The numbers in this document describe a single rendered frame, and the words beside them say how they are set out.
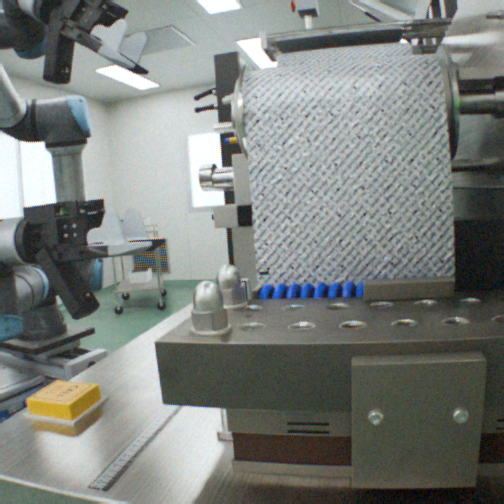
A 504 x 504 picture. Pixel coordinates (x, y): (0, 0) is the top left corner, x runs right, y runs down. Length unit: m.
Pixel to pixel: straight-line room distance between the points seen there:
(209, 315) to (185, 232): 6.23
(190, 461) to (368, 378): 0.20
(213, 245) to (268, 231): 5.94
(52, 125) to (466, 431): 1.10
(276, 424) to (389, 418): 0.10
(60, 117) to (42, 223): 0.56
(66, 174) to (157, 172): 5.57
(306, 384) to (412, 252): 0.23
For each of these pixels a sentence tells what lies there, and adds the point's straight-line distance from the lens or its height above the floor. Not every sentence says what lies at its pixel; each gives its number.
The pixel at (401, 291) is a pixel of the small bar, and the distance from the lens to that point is 0.49.
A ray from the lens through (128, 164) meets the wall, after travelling 7.00.
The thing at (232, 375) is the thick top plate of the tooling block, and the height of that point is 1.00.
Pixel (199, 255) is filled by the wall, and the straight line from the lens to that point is 6.58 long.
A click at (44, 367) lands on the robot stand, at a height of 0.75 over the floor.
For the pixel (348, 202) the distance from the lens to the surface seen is 0.54.
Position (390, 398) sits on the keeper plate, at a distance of 0.35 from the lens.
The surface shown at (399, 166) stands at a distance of 0.54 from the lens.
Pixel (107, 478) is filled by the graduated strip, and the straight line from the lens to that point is 0.46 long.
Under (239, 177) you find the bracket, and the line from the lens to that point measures 0.63.
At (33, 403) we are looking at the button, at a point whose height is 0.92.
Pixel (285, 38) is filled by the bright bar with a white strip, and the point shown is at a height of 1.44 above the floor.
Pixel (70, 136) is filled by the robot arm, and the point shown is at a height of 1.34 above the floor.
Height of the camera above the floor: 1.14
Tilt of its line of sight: 7 degrees down
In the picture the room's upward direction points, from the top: 4 degrees counter-clockwise
